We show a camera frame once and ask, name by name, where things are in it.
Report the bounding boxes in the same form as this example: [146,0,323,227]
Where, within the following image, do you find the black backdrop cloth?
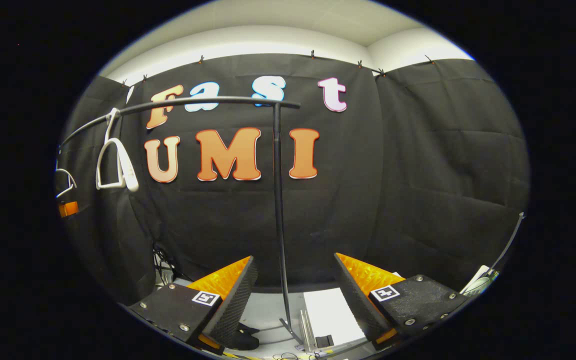
[55,52,531,306]

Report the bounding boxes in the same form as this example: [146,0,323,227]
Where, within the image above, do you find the black stand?
[460,211,526,298]

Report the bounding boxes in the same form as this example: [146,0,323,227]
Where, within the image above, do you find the ribbed metal panel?
[295,309,320,353]

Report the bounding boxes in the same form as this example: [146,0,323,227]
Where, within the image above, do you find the dark floor object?
[228,322,261,352]

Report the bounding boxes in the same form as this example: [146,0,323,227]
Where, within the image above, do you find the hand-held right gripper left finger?
[127,255,259,357]

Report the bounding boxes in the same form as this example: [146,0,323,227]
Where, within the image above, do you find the black metal clothes rack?
[58,96,309,346]

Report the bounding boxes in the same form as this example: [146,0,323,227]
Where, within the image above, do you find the white plastic hanger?
[55,159,78,200]
[95,107,140,193]

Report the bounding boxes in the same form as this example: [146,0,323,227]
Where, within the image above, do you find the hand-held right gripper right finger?
[334,252,471,351]

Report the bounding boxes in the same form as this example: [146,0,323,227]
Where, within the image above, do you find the white floor board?
[303,287,366,348]

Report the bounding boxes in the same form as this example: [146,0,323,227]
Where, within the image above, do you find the black cables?
[152,242,194,288]

